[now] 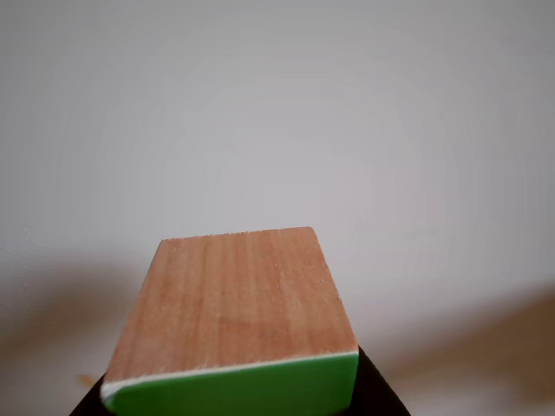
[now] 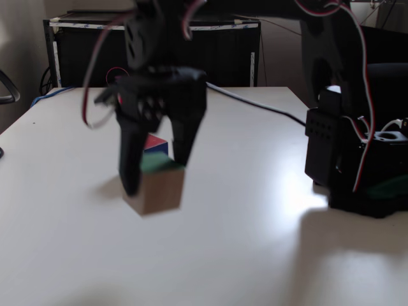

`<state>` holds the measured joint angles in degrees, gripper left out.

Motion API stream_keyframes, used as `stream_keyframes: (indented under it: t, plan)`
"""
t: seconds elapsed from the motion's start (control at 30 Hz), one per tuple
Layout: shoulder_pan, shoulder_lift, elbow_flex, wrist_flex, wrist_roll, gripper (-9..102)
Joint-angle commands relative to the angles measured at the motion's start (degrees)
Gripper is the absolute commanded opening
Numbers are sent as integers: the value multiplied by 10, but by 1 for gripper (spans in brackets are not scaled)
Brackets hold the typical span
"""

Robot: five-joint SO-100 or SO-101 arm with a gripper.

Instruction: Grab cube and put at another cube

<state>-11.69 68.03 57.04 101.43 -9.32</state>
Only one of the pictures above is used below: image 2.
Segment green clamp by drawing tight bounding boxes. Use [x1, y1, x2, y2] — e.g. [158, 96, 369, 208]
[366, 174, 408, 200]

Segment red white gripper wire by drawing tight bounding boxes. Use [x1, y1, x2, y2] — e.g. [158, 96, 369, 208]
[82, 8, 140, 130]

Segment black office chair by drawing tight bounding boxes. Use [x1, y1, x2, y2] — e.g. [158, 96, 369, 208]
[359, 25, 408, 128]

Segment blue cable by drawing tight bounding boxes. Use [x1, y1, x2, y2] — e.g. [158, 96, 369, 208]
[31, 85, 77, 108]

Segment green-topped wooden cube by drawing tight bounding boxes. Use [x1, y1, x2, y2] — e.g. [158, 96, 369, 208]
[122, 152, 186, 217]

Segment red blue marker cube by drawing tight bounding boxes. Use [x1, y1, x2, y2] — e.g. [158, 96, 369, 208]
[142, 133, 169, 157]

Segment small gripper camera board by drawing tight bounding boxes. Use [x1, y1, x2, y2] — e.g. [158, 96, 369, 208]
[94, 85, 125, 108]

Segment black camera cable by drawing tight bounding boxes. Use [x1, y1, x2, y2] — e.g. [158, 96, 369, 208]
[205, 82, 309, 127]

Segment black cables beside case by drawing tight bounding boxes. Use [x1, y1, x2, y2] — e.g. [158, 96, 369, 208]
[39, 66, 52, 94]

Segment black computer case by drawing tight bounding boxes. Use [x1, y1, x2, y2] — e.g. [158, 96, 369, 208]
[43, 10, 262, 89]

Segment black chair armrest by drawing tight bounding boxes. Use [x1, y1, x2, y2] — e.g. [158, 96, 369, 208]
[0, 69, 20, 105]

